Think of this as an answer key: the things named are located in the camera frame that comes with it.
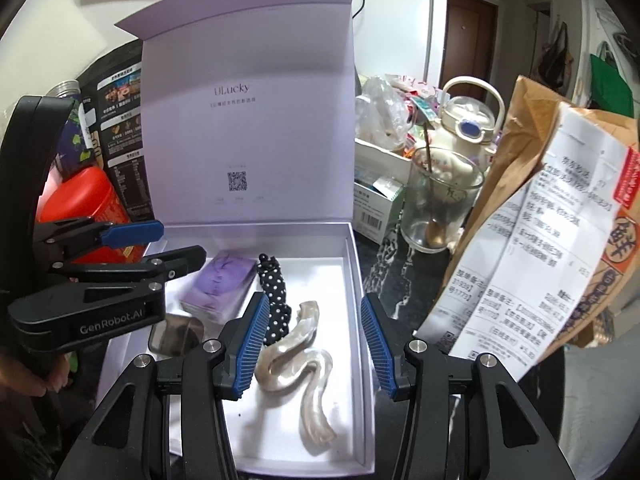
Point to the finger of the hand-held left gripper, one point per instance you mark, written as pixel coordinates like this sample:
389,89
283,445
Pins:
175,262
135,234

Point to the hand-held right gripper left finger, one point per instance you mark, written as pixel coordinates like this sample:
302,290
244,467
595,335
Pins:
250,345

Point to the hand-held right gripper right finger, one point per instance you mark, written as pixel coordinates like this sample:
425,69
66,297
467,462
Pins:
380,345

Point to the purple card box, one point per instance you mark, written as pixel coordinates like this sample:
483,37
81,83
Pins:
220,280

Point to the pearl wavy hair clip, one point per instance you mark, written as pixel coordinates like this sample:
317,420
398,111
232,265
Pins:
300,360

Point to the black polka dot scrunchie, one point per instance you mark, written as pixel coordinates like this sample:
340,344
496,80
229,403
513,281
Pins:
272,285

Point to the smoky grey square hair claw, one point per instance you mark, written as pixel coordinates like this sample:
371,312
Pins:
175,332

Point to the lavender gift box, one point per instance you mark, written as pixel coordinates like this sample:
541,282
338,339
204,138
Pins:
250,135

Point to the person's left hand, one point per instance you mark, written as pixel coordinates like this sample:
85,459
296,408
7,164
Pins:
47,377

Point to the red canister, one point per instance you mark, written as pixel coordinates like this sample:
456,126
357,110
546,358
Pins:
80,195

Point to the clear jar purple label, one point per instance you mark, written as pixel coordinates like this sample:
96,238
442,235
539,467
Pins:
75,145

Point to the black snack bag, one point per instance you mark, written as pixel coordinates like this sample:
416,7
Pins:
122,125

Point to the metal spoon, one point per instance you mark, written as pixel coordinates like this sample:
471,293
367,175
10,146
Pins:
434,232

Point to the teal white medicine box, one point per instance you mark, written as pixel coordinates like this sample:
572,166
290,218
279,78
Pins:
377,210

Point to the clear glass cup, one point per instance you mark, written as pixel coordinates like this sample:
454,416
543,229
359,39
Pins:
415,210

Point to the white cardboard box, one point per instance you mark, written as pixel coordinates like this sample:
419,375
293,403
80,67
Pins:
380,160

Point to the brown paper bag with receipt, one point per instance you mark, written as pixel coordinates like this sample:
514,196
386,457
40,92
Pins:
550,240

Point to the crumpled plastic bag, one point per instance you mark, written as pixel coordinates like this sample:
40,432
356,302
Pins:
382,110

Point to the white water bottle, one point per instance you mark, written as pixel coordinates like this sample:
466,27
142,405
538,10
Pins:
465,115

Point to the white refrigerator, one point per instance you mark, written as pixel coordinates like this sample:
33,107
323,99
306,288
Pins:
400,30

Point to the brown door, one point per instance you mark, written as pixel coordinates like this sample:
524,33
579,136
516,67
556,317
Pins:
472,35

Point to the dark hanging bag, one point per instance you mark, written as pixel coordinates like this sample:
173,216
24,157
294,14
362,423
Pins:
552,60

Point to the green tote bag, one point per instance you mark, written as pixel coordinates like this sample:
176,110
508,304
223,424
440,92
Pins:
612,90

